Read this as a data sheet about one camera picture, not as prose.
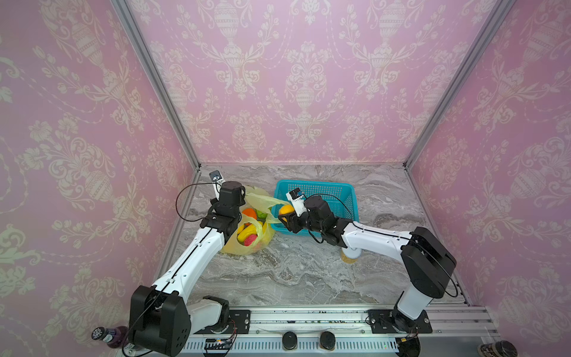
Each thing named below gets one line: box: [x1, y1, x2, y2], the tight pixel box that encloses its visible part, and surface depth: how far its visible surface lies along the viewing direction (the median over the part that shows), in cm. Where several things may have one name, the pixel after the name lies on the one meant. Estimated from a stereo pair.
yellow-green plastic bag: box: [221, 185, 293, 256], surface depth 84 cm
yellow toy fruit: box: [279, 204, 296, 221], surface depth 83 cm
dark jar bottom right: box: [477, 339, 519, 357], surface depth 64 cm
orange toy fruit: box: [242, 207, 258, 220], surface depth 96 cm
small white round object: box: [342, 246, 363, 259], surface depth 85 cm
